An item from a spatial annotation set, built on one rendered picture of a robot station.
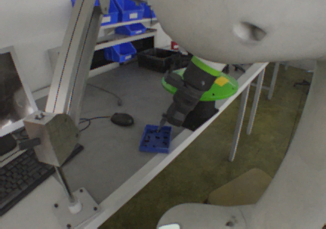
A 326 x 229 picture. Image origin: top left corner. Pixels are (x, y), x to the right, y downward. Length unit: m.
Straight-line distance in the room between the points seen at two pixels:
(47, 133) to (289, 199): 0.39
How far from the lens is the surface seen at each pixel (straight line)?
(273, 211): 0.36
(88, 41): 0.52
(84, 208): 0.58
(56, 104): 0.44
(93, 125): 0.87
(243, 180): 1.07
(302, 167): 0.29
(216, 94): 0.75
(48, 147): 0.42
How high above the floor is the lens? 1.38
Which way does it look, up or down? 29 degrees down
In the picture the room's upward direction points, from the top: straight up
